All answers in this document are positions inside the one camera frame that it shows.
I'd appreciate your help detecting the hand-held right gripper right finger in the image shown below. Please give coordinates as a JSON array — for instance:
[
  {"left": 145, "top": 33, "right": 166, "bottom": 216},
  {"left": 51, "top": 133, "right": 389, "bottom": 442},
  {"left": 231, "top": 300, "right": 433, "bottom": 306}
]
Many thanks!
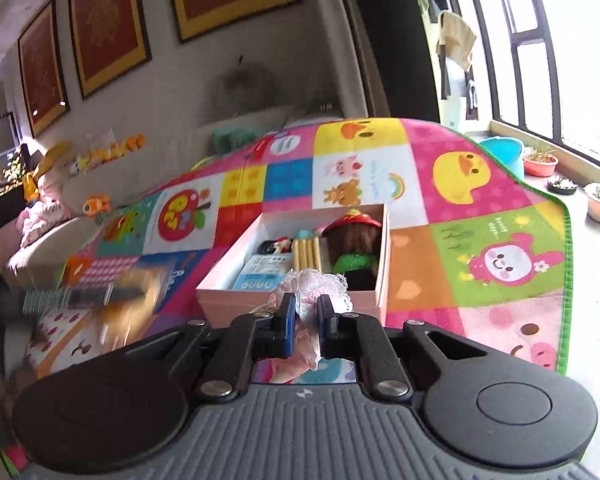
[{"left": 316, "top": 295, "right": 481, "bottom": 403}]

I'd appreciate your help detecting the yellow plush toy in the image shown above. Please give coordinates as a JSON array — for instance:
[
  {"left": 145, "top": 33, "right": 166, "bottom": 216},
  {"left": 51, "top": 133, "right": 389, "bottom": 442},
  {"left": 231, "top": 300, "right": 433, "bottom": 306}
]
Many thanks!
[{"left": 22, "top": 141, "right": 75, "bottom": 203}]

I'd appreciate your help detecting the dark plant pot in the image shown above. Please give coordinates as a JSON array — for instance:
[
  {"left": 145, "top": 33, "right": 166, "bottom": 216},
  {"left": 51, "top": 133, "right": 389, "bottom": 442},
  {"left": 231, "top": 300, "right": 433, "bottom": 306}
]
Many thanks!
[{"left": 547, "top": 174, "right": 579, "bottom": 196}]

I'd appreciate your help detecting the pink plant pot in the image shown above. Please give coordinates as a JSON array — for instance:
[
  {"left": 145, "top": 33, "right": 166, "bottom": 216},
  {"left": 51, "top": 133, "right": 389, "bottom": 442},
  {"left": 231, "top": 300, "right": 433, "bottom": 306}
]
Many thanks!
[{"left": 522, "top": 147, "right": 560, "bottom": 178}]

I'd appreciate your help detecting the dark curtain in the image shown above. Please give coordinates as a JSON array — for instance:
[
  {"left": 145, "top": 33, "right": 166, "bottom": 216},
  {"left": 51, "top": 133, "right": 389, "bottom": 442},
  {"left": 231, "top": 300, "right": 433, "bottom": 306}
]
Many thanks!
[{"left": 339, "top": 0, "right": 442, "bottom": 124}]

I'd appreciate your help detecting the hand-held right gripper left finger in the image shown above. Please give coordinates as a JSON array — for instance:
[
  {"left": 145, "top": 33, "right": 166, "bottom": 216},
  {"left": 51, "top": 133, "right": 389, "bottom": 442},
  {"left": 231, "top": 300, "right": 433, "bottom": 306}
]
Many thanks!
[{"left": 155, "top": 294, "right": 298, "bottom": 403}]

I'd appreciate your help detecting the blue plastic bucket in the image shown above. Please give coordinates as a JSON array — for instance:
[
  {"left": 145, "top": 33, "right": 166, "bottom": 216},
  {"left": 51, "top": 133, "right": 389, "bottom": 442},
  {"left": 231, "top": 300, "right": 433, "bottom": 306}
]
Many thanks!
[{"left": 478, "top": 136, "right": 526, "bottom": 182}]

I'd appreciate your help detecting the small black red figurine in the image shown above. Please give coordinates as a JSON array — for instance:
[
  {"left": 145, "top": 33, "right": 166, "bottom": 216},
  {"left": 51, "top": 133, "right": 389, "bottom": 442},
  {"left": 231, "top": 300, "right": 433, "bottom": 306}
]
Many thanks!
[{"left": 256, "top": 236, "right": 295, "bottom": 257}]

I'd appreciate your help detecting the white pink lace scrunchie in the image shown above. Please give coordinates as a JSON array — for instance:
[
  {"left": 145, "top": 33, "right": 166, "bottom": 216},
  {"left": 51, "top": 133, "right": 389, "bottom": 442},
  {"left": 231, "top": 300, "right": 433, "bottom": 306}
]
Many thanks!
[{"left": 266, "top": 268, "right": 354, "bottom": 367}]

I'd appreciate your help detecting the row of orange plush toys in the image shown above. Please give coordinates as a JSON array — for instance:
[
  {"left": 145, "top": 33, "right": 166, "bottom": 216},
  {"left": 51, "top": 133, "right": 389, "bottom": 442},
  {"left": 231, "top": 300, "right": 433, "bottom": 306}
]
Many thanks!
[{"left": 70, "top": 133, "right": 147, "bottom": 173}]

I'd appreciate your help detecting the beige hanging towel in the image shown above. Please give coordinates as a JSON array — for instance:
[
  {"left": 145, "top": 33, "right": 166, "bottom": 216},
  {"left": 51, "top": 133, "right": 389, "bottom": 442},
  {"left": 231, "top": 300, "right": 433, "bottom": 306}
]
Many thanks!
[{"left": 435, "top": 10, "right": 479, "bottom": 73}]

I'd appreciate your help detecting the pink cardboard box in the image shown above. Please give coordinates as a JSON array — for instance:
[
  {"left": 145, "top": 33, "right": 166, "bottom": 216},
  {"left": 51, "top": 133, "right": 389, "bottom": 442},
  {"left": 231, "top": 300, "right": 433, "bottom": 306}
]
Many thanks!
[{"left": 196, "top": 203, "right": 392, "bottom": 327}]

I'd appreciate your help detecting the dark display shelf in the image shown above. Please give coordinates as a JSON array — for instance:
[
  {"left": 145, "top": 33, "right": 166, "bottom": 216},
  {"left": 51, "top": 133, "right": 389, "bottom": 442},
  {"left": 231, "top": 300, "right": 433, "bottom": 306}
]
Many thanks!
[{"left": 0, "top": 112, "right": 28, "bottom": 241}]

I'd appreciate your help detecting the green knitted cloth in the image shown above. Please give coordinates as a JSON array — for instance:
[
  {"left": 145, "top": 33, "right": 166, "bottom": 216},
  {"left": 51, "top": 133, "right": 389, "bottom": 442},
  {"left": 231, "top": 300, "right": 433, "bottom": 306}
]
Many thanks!
[{"left": 211, "top": 127, "right": 262, "bottom": 155}]

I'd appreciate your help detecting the brown doll with red hat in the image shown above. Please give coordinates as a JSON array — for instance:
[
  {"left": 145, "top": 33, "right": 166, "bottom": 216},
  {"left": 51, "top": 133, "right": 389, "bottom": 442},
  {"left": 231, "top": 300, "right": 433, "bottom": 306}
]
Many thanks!
[{"left": 326, "top": 208, "right": 384, "bottom": 292}]

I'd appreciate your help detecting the bundle of wooden pencils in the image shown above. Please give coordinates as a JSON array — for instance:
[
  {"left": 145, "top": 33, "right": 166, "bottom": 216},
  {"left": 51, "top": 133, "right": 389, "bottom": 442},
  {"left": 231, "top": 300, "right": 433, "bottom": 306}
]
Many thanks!
[{"left": 291, "top": 230, "right": 327, "bottom": 272}]

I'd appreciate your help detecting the orange clownfish plush toy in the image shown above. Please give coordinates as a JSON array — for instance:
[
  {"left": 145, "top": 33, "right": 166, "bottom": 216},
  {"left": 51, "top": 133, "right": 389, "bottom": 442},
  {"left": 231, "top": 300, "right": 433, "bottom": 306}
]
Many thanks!
[{"left": 81, "top": 194, "right": 113, "bottom": 217}]

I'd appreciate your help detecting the pink blanket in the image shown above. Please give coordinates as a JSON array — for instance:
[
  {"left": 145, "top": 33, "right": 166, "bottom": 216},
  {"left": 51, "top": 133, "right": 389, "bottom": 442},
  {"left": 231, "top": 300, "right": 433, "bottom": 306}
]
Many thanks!
[{"left": 17, "top": 194, "right": 78, "bottom": 248}]

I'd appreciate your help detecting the white small box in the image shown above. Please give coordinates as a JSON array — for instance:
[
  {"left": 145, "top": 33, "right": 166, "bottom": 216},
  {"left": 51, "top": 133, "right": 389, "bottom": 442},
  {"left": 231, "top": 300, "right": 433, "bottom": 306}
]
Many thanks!
[{"left": 441, "top": 99, "right": 465, "bottom": 133}]

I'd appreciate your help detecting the beige sofa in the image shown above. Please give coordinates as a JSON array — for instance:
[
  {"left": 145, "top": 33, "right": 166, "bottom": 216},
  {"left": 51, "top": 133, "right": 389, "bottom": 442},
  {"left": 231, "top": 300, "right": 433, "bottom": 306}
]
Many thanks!
[{"left": 0, "top": 109, "right": 346, "bottom": 281}]

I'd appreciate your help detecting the blue white paper packet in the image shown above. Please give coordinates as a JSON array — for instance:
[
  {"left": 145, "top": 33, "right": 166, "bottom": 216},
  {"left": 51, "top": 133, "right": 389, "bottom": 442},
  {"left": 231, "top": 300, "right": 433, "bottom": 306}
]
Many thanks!
[{"left": 231, "top": 254, "right": 295, "bottom": 292}]

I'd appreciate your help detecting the colourful printed play mat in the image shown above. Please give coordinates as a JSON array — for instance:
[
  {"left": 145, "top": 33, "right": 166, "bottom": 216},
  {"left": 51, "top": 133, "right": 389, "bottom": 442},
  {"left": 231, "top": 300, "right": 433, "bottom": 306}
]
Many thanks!
[{"left": 25, "top": 117, "right": 573, "bottom": 377}]

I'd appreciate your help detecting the black window frame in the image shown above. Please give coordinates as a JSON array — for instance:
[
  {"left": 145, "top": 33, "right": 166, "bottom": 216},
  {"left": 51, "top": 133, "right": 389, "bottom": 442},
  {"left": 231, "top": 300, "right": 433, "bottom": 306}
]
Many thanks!
[{"left": 472, "top": 0, "right": 600, "bottom": 173}]

